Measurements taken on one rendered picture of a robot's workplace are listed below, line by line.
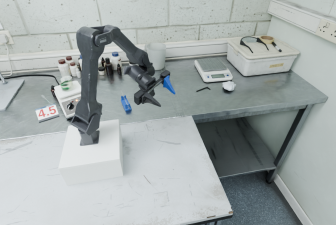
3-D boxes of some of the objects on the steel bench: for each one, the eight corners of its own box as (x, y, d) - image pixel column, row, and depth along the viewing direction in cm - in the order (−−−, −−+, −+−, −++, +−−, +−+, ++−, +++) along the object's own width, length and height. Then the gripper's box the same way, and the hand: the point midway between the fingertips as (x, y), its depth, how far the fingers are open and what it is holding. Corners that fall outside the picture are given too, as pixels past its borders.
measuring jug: (139, 65, 147) (137, 45, 138) (151, 59, 155) (150, 39, 146) (159, 73, 138) (159, 52, 129) (171, 66, 146) (171, 45, 137)
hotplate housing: (93, 110, 108) (90, 98, 103) (67, 120, 102) (62, 107, 97) (80, 90, 122) (76, 78, 117) (56, 98, 116) (51, 86, 111)
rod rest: (131, 109, 108) (131, 104, 106) (125, 111, 107) (124, 106, 105) (126, 99, 116) (125, 93, 113) (120, 100, 114) (119, 95, 112)
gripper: (123, 84, 81) (151, 110, 76) (156, 60, 89) (184, 82, 85) (124, 93, 86) (151, 118, 81) (156, 69, 94) (182, 90, 90)
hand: (161, 94), depth 84 cm, fingers open, 8 cm apart
